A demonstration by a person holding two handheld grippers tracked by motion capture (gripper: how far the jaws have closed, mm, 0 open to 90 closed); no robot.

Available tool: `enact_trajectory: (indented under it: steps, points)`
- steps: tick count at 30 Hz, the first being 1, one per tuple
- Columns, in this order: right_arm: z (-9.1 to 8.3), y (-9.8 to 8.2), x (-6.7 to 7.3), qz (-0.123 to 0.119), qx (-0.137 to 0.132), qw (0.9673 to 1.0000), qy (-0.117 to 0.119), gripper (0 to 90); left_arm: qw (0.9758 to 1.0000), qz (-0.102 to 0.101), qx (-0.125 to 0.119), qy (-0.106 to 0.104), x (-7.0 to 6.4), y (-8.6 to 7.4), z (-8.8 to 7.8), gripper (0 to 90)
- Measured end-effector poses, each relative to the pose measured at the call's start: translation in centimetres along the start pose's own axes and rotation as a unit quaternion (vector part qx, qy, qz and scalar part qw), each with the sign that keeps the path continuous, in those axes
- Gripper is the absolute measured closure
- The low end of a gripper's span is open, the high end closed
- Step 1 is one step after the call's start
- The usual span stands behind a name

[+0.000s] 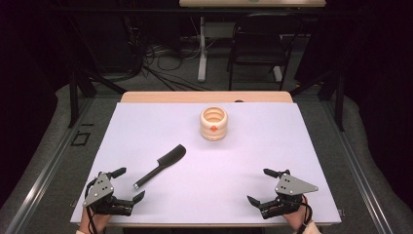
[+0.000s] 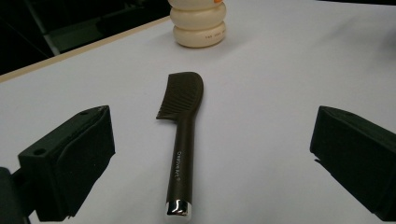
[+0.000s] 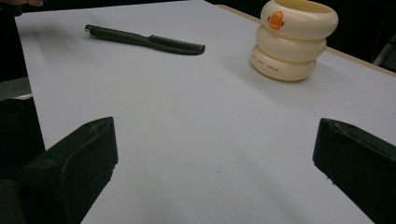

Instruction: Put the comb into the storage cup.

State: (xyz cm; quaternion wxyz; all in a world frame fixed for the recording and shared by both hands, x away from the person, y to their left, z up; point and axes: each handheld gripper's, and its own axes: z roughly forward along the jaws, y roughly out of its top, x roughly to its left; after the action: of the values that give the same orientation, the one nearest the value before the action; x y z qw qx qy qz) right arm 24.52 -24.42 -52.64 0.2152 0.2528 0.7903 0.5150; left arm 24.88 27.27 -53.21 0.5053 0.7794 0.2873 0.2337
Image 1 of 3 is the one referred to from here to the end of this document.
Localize person's right hand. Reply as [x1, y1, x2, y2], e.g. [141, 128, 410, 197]
[282, 194, 315, 234]

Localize bundle of black floor cables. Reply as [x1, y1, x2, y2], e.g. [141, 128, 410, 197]
[128, 16, 213, 93]

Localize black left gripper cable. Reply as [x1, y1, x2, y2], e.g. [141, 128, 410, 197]
[84, 176, 99, 234]

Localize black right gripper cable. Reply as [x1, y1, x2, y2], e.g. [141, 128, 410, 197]
[295, 194, 314, 234]

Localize black comb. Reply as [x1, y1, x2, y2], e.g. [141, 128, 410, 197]
[132, 143, 187, 190]

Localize metal floor rail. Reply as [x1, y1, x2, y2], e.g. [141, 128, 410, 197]
[320, 100, 394, 234]
[3, 97, 95, 234]

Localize black metal stand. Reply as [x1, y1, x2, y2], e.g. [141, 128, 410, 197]
[67, 69, 129, 129]
[288, 69, 346, 133]

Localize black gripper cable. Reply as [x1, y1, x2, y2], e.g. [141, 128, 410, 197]
[84, 176, 99, 234]
[295, 194, 314, 234]

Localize person's left hand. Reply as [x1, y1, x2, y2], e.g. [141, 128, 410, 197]
[79, 206, 113, 234]

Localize black folding chair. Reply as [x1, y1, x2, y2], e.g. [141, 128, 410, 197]
[226, 13, 305, 92]

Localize white table mat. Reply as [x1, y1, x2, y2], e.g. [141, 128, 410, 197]
[70, 101, 343, 226]

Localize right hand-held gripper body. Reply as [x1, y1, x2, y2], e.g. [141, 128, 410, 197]
[259, 169, 319, 220]

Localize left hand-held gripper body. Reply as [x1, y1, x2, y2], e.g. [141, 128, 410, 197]
[82, 172, 134, 217]

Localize wooden table with white legs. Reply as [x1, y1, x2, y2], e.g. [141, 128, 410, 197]
[178, 0, 327, 83]

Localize cream ribbed cup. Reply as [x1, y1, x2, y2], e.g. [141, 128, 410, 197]
[199, 105, 229, 141]

